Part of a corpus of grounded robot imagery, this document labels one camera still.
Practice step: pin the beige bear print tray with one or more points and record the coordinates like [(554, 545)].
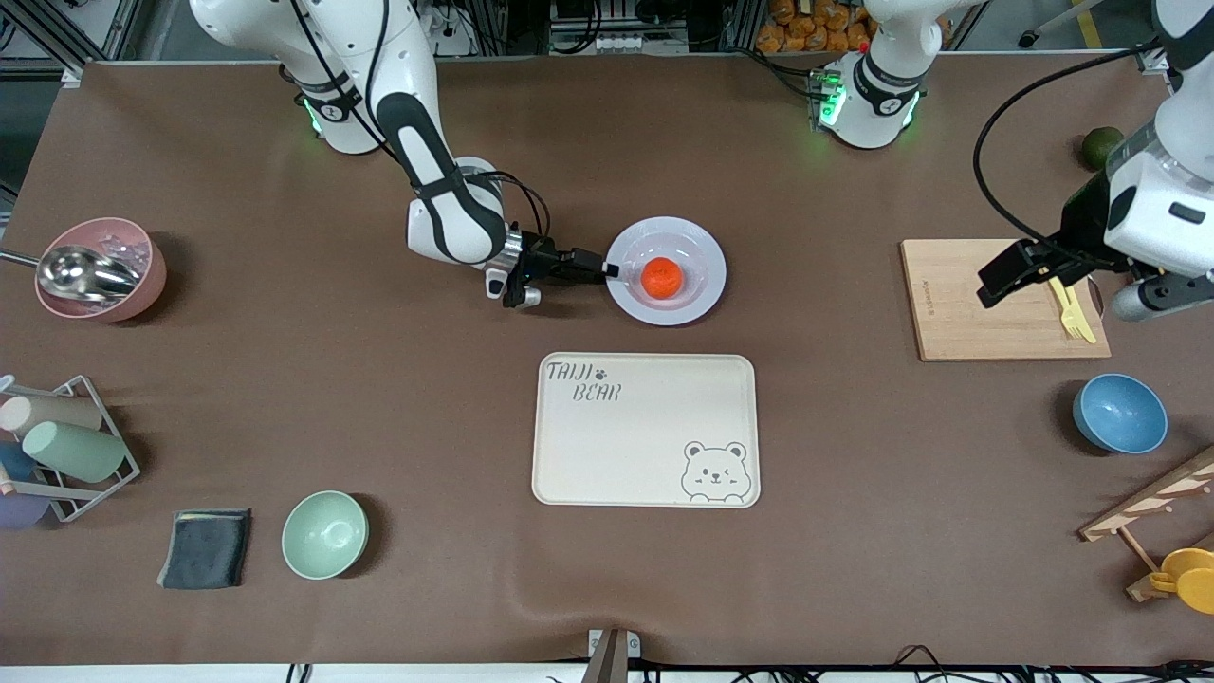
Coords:
[(645, 436)]

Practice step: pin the purple cup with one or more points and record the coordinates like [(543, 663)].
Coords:
[(19, 510)]

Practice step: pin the green bowl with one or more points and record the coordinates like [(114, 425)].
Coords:
[(324, 536)]

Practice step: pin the grey folded cloth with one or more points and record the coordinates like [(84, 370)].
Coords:
[(204, 548)]

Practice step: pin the blue cup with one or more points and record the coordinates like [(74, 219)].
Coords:
[(14, 462)]

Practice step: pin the wooden cutting board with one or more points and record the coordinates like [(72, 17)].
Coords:
[(948, 313)]

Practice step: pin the beige cup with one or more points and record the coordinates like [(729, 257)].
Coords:
[(52, 413)]

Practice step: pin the yellow plastic knife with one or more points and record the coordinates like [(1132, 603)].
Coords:
[(1086, 327)]

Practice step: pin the green cup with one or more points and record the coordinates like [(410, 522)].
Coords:
[(76, 451)]

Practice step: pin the metal scoop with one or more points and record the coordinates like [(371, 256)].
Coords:
[(81, 270)]

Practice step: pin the metal table edge bracket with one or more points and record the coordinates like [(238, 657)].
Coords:
[(612, 655)]

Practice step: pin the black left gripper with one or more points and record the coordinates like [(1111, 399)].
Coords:
[(1081, 224)]

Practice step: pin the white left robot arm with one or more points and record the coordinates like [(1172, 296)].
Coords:
[(873, 104)]

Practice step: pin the bag of oranges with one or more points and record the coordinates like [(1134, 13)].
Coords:
[(806, 28)]

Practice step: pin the yellow plastic fork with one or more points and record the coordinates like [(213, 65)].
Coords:
[(1070, 318)]

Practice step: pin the white power strip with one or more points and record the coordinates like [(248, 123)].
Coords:
[(450, 38)]

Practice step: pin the yellow cup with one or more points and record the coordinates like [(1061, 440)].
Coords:
[(1190, 579)]

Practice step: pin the orange mandarin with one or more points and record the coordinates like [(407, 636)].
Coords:
[(662, 278)]

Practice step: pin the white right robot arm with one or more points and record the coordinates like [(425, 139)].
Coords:
[(446, 190)]

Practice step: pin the white round plate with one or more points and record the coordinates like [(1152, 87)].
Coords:
[(697, 285)]

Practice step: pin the blue bowl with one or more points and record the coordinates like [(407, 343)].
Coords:
[(1119, 415)]

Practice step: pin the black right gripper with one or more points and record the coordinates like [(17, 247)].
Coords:
[(538, 260)]

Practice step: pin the dark green round fruit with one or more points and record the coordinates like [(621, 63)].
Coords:
[(1100, 147)]

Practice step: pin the wooden rack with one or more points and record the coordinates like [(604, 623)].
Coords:
[(1152, 498)]

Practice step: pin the clear ice cubes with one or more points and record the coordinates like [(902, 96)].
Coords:
[(128, 249)]

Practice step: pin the pink bowl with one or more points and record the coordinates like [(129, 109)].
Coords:
[(142, 285)]

